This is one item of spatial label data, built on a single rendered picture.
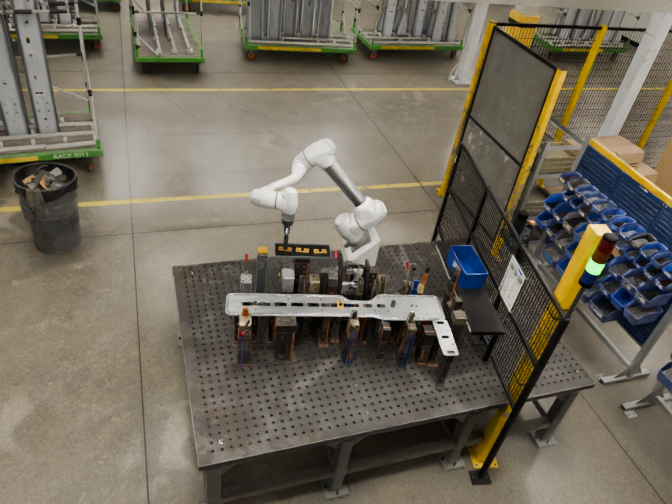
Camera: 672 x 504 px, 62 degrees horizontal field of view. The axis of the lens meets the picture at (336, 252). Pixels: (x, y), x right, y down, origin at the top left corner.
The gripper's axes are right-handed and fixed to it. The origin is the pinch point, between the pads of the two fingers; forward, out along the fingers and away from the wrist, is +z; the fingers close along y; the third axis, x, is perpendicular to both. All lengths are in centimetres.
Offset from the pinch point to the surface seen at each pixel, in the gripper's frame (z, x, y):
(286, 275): 9.4, 2.4, 19.9
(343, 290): 23.9, 40.5, 13.2
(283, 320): 17, 3, 51
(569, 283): -46, 147, 71
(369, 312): 21, 56, 35
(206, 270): 50, -56, -25
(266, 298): 20.4, -8.7, 30.6
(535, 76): -61, 204, -193
